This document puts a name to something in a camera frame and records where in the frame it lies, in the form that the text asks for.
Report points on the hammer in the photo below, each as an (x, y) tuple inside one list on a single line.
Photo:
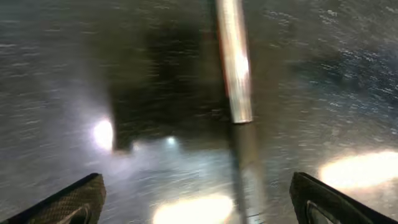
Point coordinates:
[(236, 62)]

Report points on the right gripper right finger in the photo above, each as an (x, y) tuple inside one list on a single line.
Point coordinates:
[(314, 199)]

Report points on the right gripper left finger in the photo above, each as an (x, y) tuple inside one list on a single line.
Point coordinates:
[(81, 202)]

